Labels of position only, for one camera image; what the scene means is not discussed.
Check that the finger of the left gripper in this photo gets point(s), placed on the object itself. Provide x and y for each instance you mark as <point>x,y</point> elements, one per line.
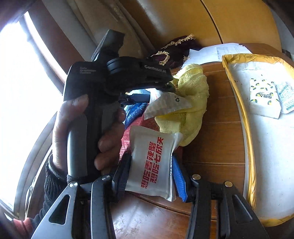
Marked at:
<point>135,97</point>

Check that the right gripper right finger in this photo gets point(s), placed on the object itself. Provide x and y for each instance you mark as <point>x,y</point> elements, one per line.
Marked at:
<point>235,217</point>

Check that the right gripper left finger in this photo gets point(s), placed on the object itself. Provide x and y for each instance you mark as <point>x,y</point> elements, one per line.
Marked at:
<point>83,211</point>

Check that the white packet with recycle mark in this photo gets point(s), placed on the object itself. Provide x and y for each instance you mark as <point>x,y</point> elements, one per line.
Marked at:
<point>162,103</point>

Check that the blue towel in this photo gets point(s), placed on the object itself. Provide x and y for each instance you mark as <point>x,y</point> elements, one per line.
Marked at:
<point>136,110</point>

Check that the yellow towel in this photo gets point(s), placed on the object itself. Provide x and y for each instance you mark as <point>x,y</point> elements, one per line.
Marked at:
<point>191,84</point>

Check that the white packet red characters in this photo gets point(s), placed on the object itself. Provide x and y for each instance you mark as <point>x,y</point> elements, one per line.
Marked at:
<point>151,165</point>

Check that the floral tissue pack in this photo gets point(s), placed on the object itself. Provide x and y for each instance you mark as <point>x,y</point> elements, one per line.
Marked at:
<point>264,98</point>

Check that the white desiccant packet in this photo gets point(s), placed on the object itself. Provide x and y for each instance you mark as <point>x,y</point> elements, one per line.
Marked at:
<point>285,93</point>

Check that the black knit sleeve forearm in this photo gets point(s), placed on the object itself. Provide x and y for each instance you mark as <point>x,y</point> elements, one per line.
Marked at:
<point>55,183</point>

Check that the red plastic bag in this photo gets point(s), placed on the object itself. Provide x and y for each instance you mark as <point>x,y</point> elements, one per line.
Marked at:
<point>139,121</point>

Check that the purple velvet cloth gold fringe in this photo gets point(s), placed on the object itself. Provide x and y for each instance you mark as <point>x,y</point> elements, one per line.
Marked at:
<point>175,53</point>

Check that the beige curtain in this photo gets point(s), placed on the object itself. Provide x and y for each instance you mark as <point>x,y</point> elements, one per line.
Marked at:
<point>97,17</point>

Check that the window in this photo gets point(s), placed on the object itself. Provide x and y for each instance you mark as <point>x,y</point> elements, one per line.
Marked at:
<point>31,90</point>

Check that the white paper sheets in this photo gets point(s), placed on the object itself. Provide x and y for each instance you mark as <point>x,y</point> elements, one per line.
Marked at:
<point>214,53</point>

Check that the white tray yellow tape rim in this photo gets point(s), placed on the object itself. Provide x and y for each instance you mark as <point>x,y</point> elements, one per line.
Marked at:
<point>268,183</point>

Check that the yellow wooden wardrobe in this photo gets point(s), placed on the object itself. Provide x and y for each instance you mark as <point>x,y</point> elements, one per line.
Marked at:
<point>211,22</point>

